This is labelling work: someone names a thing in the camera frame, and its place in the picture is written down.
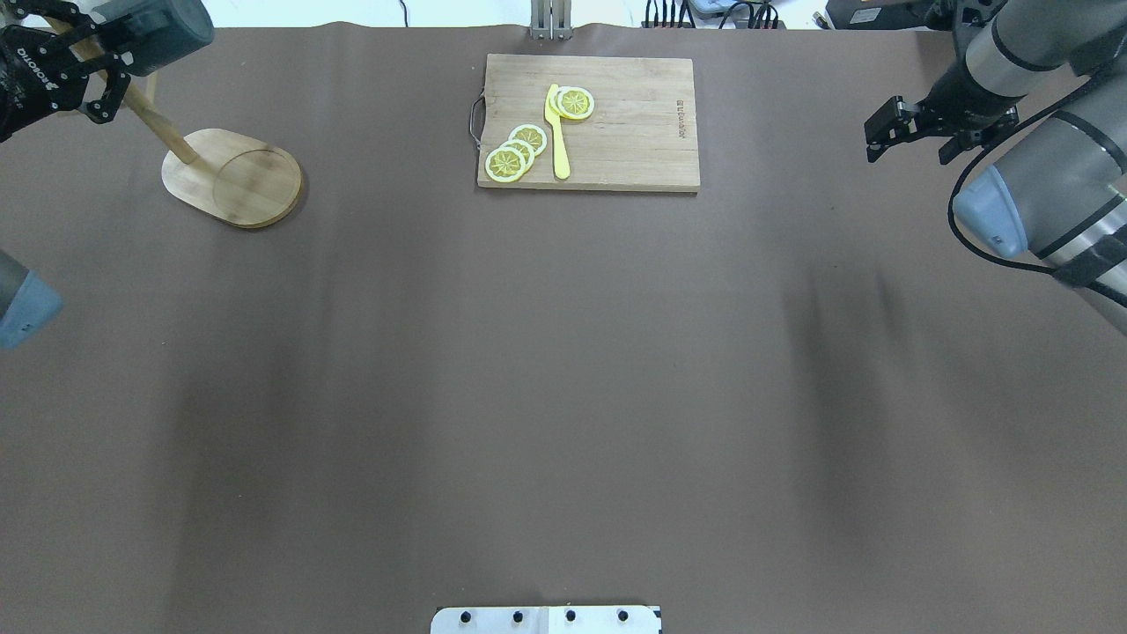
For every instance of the yellow plastic knife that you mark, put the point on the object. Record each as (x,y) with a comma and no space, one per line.
(560,158)

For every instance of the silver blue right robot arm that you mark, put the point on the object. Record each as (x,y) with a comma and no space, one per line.
(1047,77)

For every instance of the lemon slice stack left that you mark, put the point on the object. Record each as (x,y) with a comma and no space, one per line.
(515,156)

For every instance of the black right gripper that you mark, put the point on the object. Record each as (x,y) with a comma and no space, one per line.
(953,101)

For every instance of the wooden cup storage rack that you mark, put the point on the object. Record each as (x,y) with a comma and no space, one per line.
(237,179)

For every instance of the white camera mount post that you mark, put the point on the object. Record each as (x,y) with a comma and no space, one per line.
(548,619)

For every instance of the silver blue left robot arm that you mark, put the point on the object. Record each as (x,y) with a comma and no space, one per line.
(29,301)

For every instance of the dark teal cup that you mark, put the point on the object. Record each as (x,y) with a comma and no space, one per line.
(148,35)

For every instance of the wooden cutting board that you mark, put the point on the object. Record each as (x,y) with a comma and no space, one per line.
(642,136)

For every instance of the aluminium frame post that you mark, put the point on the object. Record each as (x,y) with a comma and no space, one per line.
(551,20)

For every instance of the lemon slice near knife tip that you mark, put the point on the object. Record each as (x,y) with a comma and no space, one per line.
(572,102)

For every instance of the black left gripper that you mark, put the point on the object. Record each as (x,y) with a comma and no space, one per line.
(28,75)

